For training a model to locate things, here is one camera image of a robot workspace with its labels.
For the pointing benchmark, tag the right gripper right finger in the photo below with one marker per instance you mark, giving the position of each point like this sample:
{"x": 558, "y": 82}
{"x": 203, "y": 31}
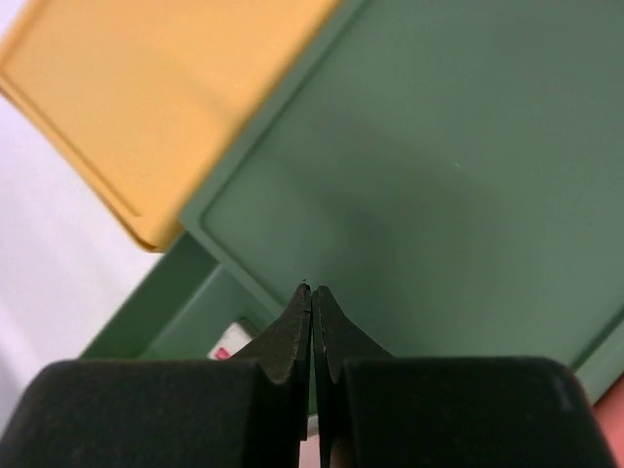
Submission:
{"x": 336, "y": 339}

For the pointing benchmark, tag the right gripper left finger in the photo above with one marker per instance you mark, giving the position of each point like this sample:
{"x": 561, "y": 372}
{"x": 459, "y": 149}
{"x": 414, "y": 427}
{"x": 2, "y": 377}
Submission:
{"x": 283, "y": 351}

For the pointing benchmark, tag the yellow drawer box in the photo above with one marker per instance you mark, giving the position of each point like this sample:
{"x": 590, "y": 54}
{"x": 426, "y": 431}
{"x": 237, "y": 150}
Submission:
{"x": 142, "y": 98}

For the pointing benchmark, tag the red drawer box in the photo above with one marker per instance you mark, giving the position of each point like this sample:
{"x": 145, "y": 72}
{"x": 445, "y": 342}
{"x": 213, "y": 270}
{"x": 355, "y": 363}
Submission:
{"x": 609, "y": 411}

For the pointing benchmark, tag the green drawer box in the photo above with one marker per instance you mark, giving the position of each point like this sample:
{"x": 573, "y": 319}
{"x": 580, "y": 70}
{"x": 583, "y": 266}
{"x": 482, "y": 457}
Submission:
{"x": 451, "y": 170}

